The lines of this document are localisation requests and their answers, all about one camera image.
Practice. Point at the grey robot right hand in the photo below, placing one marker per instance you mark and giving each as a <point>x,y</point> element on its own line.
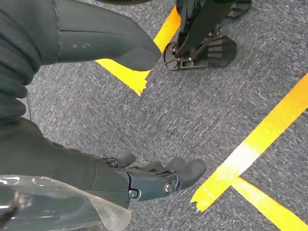
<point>96,35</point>

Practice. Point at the yellow floor tape square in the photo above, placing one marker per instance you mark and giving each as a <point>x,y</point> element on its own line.
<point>134,79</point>
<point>264,134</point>

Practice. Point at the ribbed grey right arm sleeve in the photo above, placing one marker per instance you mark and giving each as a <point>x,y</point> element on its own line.
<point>16,47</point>

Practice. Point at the black robot right foot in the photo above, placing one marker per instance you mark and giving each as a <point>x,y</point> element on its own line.
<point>217,51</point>

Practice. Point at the black robot foot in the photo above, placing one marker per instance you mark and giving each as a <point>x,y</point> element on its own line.
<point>217,51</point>
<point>240,8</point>

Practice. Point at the black robot left foot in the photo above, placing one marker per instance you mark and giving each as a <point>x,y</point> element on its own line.
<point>240,8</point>

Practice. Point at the clear plastic camera guard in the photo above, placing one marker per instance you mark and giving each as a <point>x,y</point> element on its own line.
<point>60,207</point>

